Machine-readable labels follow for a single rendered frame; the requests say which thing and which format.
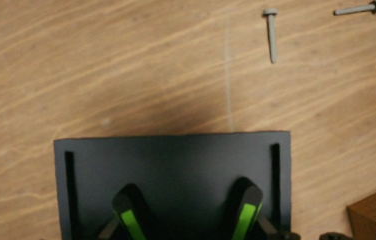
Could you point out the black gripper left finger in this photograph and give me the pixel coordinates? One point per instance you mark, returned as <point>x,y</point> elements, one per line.
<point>113,231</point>

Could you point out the black spring clamp with green handles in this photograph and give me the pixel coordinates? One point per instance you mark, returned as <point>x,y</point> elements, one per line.
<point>139,224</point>

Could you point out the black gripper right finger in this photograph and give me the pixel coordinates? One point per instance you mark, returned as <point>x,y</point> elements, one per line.
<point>268,229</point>

